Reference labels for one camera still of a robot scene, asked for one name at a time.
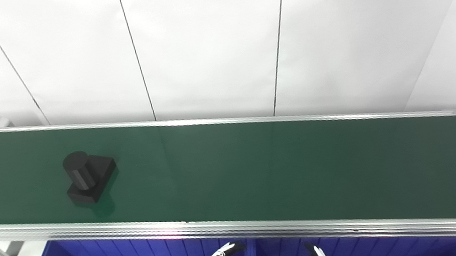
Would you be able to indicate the black cylinder block part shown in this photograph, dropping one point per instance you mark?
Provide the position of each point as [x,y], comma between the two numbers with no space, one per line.
[86,179]

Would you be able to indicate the green conveyor belt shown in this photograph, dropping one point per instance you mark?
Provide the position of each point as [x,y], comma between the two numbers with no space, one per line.
[263,173]
[226,230]

